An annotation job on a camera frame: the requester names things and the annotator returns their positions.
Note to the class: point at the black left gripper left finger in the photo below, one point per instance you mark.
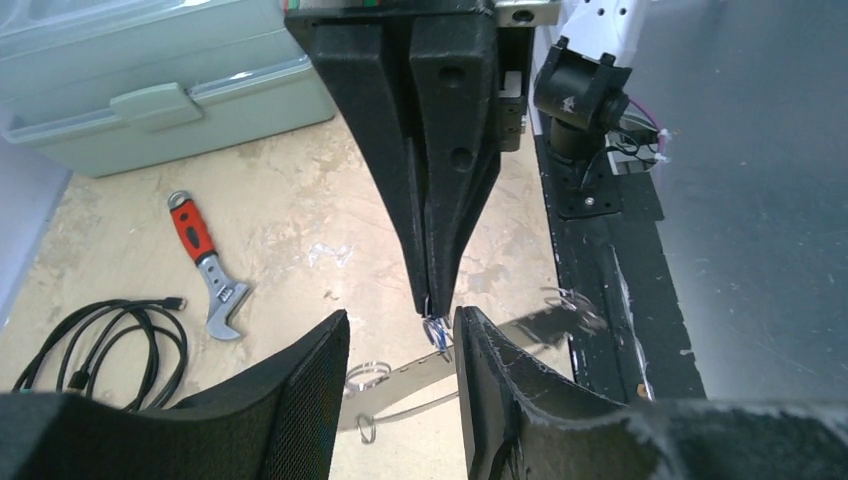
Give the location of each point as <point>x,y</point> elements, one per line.
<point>275,420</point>

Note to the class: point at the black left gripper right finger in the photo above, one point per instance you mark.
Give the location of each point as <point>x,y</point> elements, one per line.
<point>537,424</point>

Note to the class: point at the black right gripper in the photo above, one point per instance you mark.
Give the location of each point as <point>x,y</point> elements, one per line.
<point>454,65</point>

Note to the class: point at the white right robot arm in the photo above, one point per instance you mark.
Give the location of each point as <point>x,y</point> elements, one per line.
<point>578,73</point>

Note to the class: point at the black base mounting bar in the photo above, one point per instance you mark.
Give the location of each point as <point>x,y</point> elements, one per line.
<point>610,259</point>

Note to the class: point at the clear green plastic toolbox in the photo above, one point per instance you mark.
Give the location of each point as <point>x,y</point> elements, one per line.
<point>104,87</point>

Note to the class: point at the red handled adjustable wrench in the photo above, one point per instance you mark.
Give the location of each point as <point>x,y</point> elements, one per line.
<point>226,295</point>

